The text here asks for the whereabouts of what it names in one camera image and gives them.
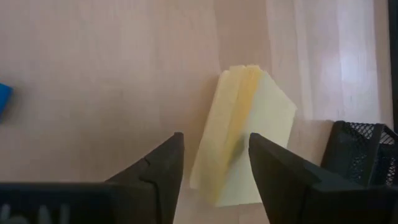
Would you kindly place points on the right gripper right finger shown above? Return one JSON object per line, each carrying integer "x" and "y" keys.
{"x": 280, "y": 186}

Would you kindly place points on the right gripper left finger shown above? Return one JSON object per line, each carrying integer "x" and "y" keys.
{"x": 164, "y": 168}

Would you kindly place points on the blue eraser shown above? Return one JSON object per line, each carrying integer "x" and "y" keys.
{"x": 3, "y": 96}

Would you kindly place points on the yellow sticky note pad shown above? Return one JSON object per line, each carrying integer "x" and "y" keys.
{"x": 245, "y": 124}

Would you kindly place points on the black aluminium table frame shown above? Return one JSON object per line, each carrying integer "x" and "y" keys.
{"x": 393, "y": 62}

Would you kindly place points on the black mesh desk organizer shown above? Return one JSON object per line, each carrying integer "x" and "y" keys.
{"x": 354, "y": 149}

